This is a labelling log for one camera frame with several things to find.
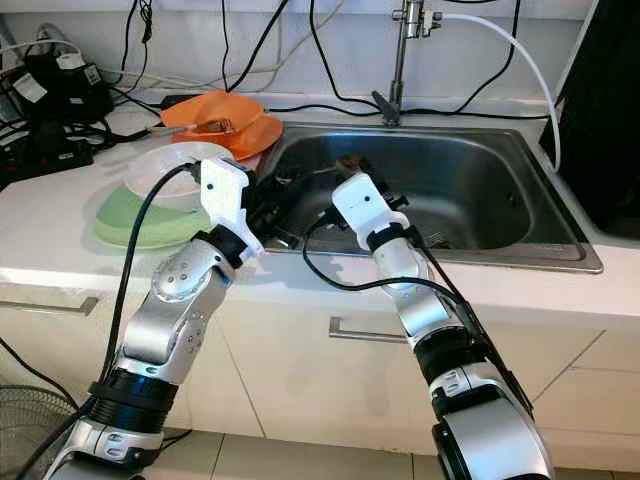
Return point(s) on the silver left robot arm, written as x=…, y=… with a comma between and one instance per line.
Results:
x=190, y=285

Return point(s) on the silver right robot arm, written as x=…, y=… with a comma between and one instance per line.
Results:
x=435, y=320

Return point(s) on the black charger box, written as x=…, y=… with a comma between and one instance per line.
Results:
x=65, y=95

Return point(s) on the brown food scraps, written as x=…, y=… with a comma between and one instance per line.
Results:
x=220, y=126

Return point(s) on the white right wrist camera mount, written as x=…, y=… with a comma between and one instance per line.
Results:
x=365, y=205

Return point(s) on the metal fork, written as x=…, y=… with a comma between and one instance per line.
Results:
x=180, y=128

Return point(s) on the green plate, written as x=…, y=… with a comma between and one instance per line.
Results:
x=125, y=225

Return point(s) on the white cabinet drawer front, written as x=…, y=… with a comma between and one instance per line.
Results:
x=60, y=320
x=320, y=395

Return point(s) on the chrome faucet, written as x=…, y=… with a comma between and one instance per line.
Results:
x=400, y=60

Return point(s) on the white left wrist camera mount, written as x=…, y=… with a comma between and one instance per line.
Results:
x=225, y=190

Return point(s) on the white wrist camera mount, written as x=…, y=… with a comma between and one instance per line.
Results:
x=225, y=190
x=365, y=205

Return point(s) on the orange plate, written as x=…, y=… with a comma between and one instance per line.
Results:
x=260, y=140

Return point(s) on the orange bowl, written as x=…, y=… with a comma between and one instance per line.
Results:
x=235, y=105

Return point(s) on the stainless steel sink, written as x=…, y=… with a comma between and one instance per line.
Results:
x=500, y=185

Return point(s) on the black appliance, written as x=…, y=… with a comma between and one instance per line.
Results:
x=610, y=120

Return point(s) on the black power strip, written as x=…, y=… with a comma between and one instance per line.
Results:
x=50, y=158

